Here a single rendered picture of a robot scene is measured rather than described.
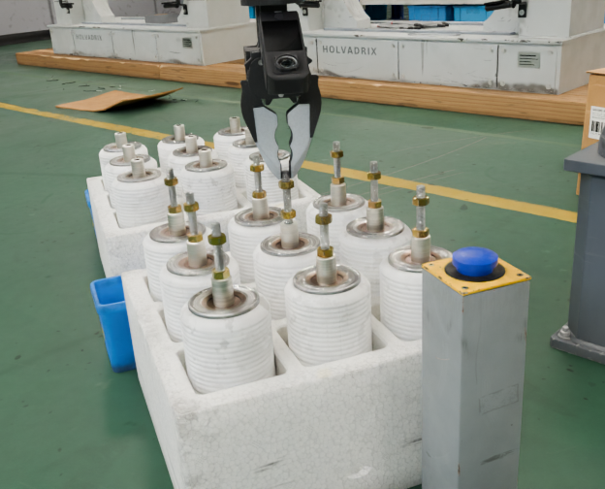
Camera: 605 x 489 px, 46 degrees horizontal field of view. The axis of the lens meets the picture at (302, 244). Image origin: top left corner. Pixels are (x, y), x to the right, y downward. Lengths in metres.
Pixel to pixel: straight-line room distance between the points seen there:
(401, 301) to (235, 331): 0.20
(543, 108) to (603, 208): 1.61
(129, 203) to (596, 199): 0.73
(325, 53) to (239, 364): 2.66
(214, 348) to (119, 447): 0.31
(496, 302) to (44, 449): 0.65
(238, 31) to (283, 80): 3.37
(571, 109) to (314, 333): 1.97
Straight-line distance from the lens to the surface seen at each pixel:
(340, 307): 0.76
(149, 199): 1.24
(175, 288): 0.85
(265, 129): 0.84
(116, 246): 1.23
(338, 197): 1.03
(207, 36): 3.98
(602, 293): 1.13
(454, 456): 0.72
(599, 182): 1.08
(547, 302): 1.33
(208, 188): 1.26
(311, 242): 0.90
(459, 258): 0.65
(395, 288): 0.82
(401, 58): 3.06
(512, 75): 2.80
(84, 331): 1.33
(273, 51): 0.78
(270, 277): 0.88
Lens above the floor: 0.58
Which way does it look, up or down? 22 degrees down
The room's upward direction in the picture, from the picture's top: 4 degrees counter-clockwise
